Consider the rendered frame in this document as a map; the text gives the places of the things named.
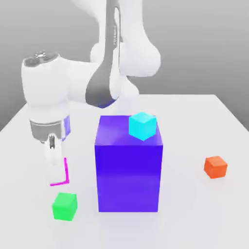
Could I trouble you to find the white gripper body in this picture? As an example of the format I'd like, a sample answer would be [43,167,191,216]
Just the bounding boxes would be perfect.
[43,133,64,167]

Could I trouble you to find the small green cube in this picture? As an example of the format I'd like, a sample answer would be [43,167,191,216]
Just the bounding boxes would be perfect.
[52,192,78,221]

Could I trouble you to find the small cyan cube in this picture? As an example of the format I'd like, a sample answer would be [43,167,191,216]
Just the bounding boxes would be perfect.
[128,111,157,142]

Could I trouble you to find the small orange cube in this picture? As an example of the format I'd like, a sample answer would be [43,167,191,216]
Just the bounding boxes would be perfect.
[203,155,228,179]

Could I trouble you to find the large blue box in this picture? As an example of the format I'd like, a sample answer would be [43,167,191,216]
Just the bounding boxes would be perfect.
[94,115,163,213]

